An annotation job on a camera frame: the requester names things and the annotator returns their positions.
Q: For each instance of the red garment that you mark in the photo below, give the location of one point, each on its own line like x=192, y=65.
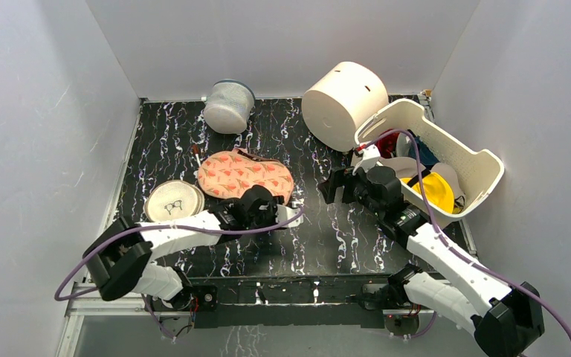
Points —
x=387, y=146

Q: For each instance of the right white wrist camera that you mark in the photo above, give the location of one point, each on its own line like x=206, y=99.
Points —
x=365, y=158

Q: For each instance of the strawberry print mesh laundry bag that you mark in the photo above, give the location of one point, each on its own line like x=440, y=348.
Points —
x=228, y=174

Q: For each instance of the small white red pen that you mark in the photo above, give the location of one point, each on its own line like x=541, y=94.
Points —
x=197, y=154

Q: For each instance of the blue garment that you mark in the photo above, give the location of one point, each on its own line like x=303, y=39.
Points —
x=426, y=156

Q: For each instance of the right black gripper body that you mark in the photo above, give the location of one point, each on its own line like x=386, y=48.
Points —
x=343, y=185

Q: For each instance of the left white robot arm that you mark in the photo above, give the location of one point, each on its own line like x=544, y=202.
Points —
x=122, y=259

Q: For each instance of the cream round tub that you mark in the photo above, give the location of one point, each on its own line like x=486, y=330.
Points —
x=340, y=102

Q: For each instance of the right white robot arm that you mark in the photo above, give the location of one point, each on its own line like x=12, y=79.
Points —
x=503, y=319

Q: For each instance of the yellow bra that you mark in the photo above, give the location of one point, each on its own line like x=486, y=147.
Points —
x=444, y=194

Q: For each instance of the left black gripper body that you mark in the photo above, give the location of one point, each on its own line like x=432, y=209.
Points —
x=269, y=215

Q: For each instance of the cream perforated laundry basket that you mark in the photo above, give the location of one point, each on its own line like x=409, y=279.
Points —
x=478, y=172

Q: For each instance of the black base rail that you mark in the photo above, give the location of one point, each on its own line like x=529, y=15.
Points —
x=308, y=300

